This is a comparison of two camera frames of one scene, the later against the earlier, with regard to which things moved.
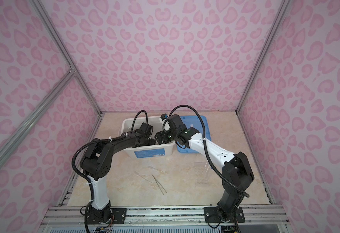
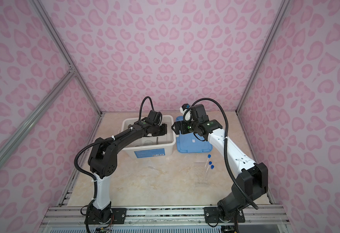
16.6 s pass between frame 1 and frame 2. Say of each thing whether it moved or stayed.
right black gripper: moved
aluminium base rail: stayed
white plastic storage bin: stayed
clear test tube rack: stayed
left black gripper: moved
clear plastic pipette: stayed
